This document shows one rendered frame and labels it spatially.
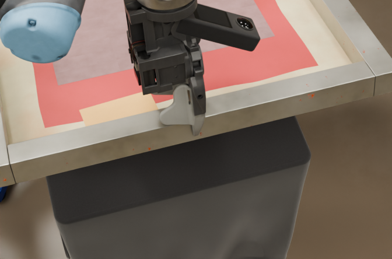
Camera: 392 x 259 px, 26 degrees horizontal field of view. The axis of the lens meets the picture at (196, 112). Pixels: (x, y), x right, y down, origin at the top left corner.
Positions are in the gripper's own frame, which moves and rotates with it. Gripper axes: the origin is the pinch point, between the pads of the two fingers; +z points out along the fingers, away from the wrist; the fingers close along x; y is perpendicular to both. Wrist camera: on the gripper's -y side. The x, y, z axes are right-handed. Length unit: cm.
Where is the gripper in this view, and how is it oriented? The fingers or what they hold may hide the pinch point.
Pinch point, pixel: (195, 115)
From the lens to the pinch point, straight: 115.4
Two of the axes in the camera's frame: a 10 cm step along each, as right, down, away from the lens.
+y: -9.6, 2.3, -1.6
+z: 0.7, 7.4, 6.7
